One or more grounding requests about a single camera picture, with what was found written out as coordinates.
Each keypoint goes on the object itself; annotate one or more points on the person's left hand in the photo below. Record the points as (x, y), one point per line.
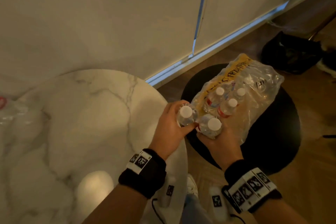
(165, 133)

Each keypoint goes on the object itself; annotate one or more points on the person's right hand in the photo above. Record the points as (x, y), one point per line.
(224, 149)

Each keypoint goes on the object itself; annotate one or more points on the person's left thumb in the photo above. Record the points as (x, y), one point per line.
(187, 130)

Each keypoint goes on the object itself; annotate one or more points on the person's right thumb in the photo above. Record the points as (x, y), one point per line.
(202, 136)

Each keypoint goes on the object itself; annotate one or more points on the clear water bottle white cap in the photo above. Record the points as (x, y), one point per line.
(187, 115)
(215, 96)
(212, 126)
(229, 106)
(240, 92)

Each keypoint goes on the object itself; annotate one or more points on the person's right forearm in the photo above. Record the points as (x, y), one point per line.
(278, 214)

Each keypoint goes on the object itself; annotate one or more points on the person's left forearm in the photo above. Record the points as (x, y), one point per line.
(118, 208)

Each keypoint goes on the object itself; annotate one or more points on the person's white shoe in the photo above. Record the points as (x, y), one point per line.
(192, 187)

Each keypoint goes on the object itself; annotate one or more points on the black left wristband with markers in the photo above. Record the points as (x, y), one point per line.
(143, 172)

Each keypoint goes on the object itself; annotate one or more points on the black wristband with markers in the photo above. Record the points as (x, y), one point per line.
(143, 172)
(250, 187)

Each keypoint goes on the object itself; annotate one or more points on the black right wristband with markers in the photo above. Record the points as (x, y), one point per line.
(250, 187)

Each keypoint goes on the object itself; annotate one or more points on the clear plastic bottle pack wrap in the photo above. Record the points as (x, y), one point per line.
(258, 92)

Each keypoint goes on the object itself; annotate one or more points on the black round stool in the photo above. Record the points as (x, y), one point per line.
(275, 137)

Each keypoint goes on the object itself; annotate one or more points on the person's blue jeans leg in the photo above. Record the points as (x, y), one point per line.
(195, 212)

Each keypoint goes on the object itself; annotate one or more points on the black bag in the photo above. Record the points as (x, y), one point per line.
(291, 53)

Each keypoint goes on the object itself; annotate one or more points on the black and white object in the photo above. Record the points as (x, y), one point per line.
(328, 62)

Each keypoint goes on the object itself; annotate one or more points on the metal furniture leg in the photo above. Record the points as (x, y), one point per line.
(321, 27)

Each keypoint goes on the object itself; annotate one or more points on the clear plastic bag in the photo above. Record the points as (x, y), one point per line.
(18, 121)

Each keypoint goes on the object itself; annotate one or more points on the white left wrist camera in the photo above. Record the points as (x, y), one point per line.
(169, 192)

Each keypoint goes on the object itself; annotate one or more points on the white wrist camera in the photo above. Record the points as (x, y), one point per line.
(169, 192)
(218, 204)

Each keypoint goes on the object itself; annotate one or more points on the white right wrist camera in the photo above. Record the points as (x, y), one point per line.
(218, 204)

